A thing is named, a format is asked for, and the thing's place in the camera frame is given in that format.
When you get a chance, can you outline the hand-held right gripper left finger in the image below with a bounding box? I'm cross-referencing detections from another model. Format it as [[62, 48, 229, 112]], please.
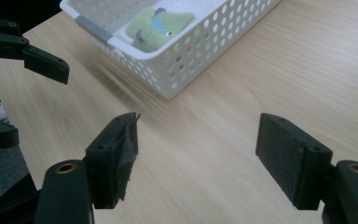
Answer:
[[84, 112, 142, 210]]

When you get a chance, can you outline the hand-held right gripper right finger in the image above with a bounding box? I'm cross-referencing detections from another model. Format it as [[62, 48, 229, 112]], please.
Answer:
[[255, 112, 336, 211]]

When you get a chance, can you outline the green patterned sock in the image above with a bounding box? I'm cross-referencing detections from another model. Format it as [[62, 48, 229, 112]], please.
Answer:
[[124, 7, 198, 53]]

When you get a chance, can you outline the white perforated plastic basket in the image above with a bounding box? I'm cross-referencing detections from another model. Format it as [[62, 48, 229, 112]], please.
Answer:
[[59, 0, 282, 101]]

